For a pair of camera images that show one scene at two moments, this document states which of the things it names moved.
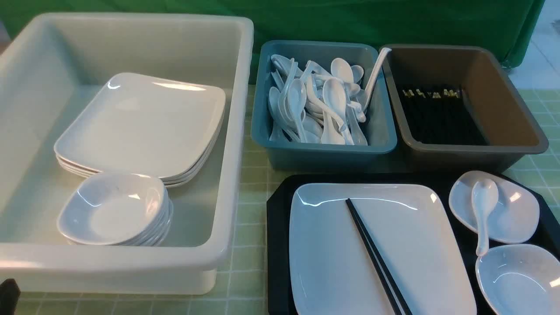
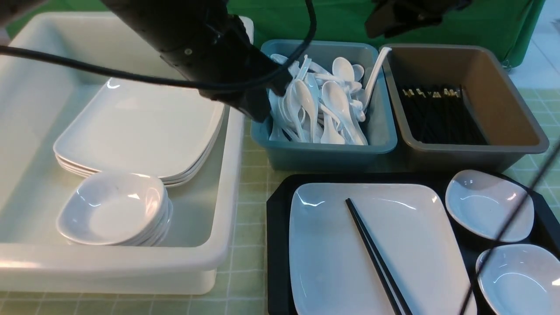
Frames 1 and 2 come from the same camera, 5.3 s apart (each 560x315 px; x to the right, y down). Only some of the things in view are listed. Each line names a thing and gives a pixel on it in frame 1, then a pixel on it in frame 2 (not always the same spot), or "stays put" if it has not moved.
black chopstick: x=372 y=259 -> x=382 y=263
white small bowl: x=520 y=279 stays put
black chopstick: x=394 y=288 -> x=373 y=259
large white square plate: x=330 y=272 stays put
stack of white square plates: x=171 y=129 stays put
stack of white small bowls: x=120 y=209 stays put
